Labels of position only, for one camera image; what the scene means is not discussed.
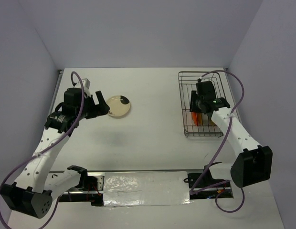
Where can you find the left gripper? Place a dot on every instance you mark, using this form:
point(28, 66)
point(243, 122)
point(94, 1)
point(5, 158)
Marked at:
point(100, 109)

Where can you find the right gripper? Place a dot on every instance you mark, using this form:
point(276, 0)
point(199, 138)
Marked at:
point(194, 108)

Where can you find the orange plate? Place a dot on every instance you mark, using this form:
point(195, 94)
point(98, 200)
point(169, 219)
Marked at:
point(194, 118)

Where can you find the cream plate with black mark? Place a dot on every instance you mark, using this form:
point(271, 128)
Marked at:
point(119, 106)

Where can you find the wire dish rack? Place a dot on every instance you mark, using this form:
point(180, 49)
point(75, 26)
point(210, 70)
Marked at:
point(187, 82)

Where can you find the yellow patterned plate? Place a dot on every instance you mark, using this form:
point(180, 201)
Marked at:
point(199, 118)

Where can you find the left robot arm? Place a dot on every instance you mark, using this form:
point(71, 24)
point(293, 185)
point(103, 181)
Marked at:
point(33, 191)

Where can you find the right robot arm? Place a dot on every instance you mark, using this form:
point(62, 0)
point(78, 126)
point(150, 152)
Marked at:
point(253, 162)

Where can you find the silver foil tape sheet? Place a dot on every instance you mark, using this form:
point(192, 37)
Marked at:
point(145, 189)

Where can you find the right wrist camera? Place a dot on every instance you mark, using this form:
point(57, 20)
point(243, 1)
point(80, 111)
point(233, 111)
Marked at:
point(204, 79)

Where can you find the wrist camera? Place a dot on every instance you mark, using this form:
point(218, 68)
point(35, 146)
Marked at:
point(86, 84)
point(204, 79)

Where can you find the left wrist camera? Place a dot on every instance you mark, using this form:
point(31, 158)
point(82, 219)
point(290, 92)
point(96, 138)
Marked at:
point(86, 84)

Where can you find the metal base rail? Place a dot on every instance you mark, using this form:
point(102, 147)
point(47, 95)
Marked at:
point(92, 193)

